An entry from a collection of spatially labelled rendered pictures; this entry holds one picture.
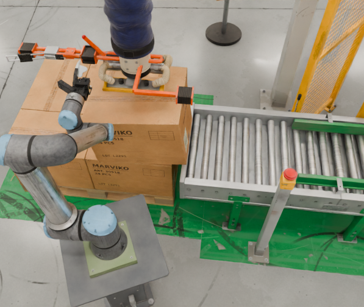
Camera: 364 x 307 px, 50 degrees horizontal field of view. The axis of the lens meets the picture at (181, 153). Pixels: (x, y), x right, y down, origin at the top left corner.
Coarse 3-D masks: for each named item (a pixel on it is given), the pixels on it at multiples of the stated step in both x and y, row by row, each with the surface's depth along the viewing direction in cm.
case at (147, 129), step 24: (96, 96) 244; (120, 96) 241; (144, 96) 239; (96, 120) 231; (120, 120) 229; (144, 120) 227; (168, 120) 224; (96, 144) 247; (120, 144) 244; (144, 144) 241; (168, 144) 238
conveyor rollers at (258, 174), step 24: (192, 144) 271; (216, 144) 273; (312, 144) 271; (336, 144) 271; (360, 144) 272; (192, 168) 259; (216, 168) 259; (312, 168) 259; (336, 168) 261; (360, 192) 248
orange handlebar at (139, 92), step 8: (40, 48) 216; (72, 48) 215; (64, 56) 214; (72, 56) 213; (96, 56) 212; (104, 56) 212; (152, 56) 212; (160, 56) 212; (136, 80) 201; (136, 88) 197; (168, 96) 196
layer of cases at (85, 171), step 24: (48, 72) 315; (72, 72) 315; (96, 72) 315; (120, 72) 315; (48, 96) 299; (24, 120) 285; (48, 120) 285; (48, 168) 280; (72, 168) 276; (96, 168) 272; (120, 168) 269; (144, 168) 266; (168, 168) 262; (144, 192) 292; (168, 192) 288
